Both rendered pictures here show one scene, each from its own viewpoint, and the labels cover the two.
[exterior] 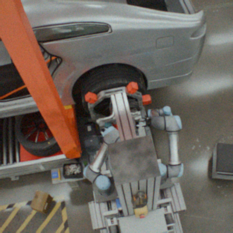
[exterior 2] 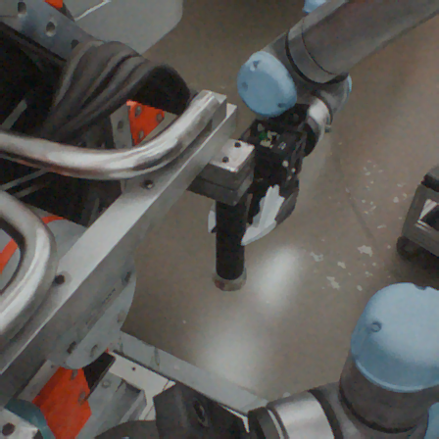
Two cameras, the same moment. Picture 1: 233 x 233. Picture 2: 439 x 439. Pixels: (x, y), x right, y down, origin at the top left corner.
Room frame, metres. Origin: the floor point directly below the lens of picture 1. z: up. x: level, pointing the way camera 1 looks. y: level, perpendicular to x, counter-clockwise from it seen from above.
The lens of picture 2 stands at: (1.31, 0.21, 1.28)
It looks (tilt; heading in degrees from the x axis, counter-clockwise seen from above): 45 degrees down; 300
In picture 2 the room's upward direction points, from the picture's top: straight up
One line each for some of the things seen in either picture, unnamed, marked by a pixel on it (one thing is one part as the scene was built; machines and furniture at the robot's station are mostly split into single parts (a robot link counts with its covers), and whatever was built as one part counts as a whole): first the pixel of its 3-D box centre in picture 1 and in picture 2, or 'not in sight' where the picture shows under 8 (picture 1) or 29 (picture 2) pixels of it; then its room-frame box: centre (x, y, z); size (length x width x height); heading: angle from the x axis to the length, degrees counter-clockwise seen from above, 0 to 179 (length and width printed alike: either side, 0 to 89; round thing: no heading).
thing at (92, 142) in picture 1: (91, 136); not in sight; (1.74, 0.34, 0.26); 0.42 x 0.18 x 0.35; 2
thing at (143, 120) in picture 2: (146, 100); (127, 108); (1.75, -0.31, 0.85); 0.09 x 0.08 x 0.07; 92
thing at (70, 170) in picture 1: (73, 170); not in sight; (1.24, 0.56, 0.51); 0.20 x 0.14 x 0.13; 84
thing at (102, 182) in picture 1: (102, 183); not in sight; (0.90, 0.22, 0.98); 0.13 x 0.12 x 0.14; 40
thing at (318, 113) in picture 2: not in sight; (301, 124); (1.51, -0.39, 0.85); 0.08 x 0.05 x 0.08; 2
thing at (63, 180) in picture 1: (70, 173); not in sight; (1.24, 0.59, 0.44); 0.43 x 0.17 x 0.03; 92
